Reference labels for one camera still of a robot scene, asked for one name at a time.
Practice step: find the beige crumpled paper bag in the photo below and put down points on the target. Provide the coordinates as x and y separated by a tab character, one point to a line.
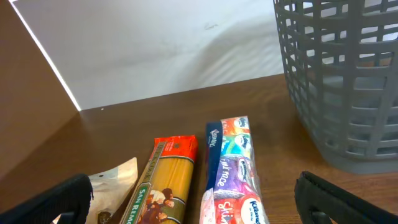
110	189

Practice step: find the grey plastic basket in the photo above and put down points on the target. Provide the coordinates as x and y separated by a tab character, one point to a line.
340	64

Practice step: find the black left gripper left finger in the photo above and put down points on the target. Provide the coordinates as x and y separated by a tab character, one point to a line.
69	200

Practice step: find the San Remo spaghetti pack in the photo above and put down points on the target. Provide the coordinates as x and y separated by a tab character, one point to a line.
161	194

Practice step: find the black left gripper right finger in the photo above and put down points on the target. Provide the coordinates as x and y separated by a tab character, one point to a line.
319	201

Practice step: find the Kleenex tissue multipack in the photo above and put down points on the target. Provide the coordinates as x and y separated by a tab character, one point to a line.
232	194

